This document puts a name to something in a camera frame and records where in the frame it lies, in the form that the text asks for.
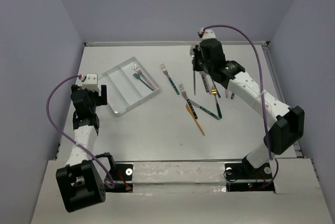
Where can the orange plastic knife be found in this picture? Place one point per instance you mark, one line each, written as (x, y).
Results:
(195, 120)

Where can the fork with teal handle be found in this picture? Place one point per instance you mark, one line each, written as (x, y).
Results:
(164, 70)

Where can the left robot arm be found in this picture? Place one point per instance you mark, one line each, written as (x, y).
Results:
(83, 180)

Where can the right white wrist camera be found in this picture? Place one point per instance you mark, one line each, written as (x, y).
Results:
(206, 34)

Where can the long silver fork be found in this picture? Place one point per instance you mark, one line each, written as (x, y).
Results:
(194, 72)

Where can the gold fork teal handle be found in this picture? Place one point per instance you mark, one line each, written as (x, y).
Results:
(215, 93)

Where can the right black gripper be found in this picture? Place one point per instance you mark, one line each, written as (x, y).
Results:
(200, 53)

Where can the fork with pink handle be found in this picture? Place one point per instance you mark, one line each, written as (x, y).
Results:
(138, 71)

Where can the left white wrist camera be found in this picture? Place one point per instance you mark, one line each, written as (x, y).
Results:
(89, 82)

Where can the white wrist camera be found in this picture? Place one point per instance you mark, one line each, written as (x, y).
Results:
(206, 34)
(89, 82)

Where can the teal plastic fork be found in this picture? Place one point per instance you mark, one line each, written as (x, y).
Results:
(137, 76)

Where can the fork with black handle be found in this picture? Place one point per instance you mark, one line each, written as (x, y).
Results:
(184, 94)

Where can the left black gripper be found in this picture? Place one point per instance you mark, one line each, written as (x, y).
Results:
(100, 100)

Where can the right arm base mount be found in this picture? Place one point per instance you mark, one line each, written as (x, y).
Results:
(238, 180)

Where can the white divided cutlery tray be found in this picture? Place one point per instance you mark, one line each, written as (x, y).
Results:
(124, 91)

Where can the knife with teal handle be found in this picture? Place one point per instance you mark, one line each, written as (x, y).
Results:
(202, 108)

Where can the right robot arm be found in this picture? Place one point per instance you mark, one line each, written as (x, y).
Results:
(284, 125)

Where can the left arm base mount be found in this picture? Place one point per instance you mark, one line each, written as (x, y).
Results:
(123, 179)

